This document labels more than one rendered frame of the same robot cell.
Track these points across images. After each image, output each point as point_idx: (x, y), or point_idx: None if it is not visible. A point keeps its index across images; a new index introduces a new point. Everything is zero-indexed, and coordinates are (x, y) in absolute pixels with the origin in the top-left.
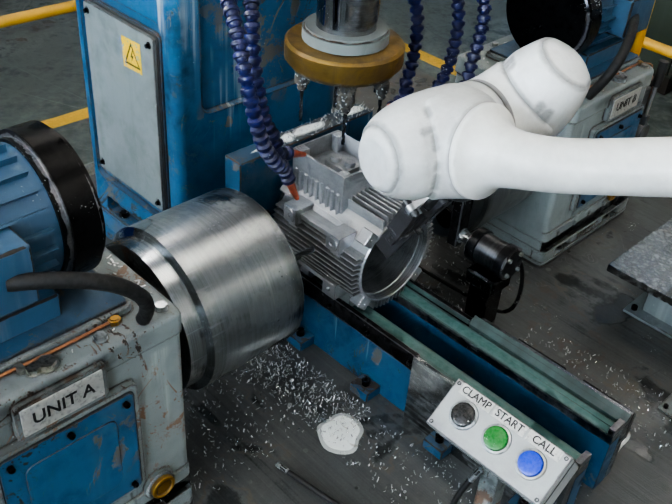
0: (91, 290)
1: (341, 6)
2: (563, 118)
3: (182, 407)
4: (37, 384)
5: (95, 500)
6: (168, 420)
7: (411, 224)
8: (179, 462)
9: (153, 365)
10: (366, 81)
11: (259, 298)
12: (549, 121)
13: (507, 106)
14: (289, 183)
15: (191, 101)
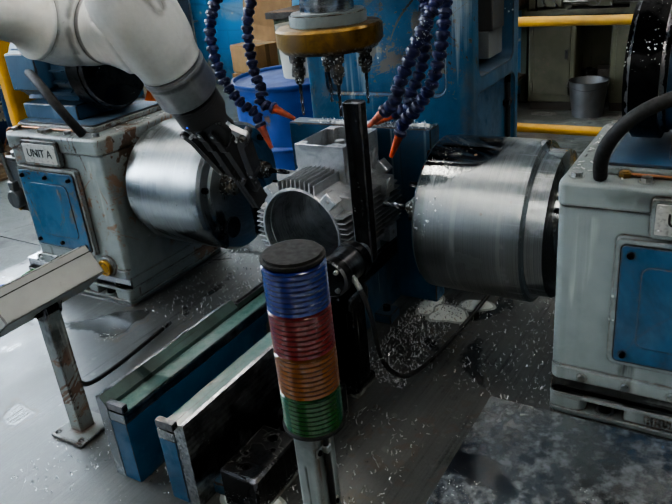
0: (101, 119)
1: None
2: (94, 18)
3: (114, 220)
4: (32, 135)
5: (67, 238)
6: (106, 222)
7: (202, 153)
8: (121, 264)
9: (89, 171)
10: (284, 49)
11: (164, 177)
12: (92, 20)
13: (81, 1)
14: (255, 127)
15: (317, 77)
